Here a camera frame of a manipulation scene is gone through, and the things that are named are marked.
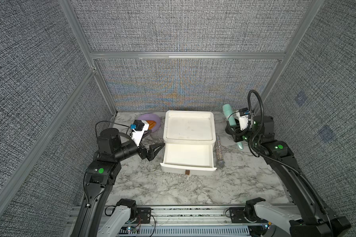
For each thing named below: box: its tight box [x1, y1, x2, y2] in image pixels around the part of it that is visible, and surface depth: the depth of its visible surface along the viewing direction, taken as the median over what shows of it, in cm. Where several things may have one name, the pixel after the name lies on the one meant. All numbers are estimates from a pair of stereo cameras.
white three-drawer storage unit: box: [163, 110, 217, 158], surface depth 80 cm
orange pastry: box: [146, 119, 157, 130], surface depth 111 cm
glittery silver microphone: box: [215, 134, 225, 169], surface depth 94 cm
